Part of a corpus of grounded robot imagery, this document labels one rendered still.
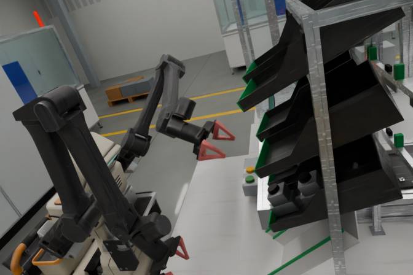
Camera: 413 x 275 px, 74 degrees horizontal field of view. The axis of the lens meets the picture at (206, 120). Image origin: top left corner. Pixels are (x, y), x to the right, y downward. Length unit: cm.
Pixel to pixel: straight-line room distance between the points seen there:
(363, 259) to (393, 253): 9
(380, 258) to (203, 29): 869
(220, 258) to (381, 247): 54
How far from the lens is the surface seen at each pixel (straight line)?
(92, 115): 565
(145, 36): 993
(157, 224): 81
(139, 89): 658
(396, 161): 128
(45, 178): 406
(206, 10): 923
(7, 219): 376
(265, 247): 112
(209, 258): 115
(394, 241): 115
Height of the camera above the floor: 172
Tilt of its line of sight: 23 degrees down
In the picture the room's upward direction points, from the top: 17 degrees counter-clockwise
